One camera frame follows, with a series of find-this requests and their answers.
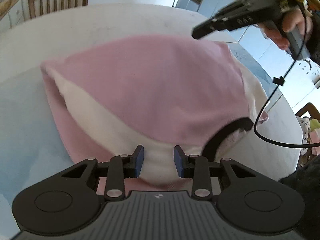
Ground person's left hand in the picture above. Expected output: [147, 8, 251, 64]
[258, 9, 313, 50]

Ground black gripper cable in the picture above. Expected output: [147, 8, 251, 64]
[253, 2, 320, 149]

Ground pink white sweatshirt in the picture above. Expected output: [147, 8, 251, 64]
[41, 35, 267, 191]

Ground white drawer cabinet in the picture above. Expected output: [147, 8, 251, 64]
[0, 0, 25, 33]

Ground blue patterned table mat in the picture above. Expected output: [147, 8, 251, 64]
[227, 42, 288, 111]

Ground white kitchen cabinets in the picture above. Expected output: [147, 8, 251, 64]
[174, 0, 271, 48]

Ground person's black clothing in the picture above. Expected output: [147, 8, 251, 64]
[279, 156, 320, 239]

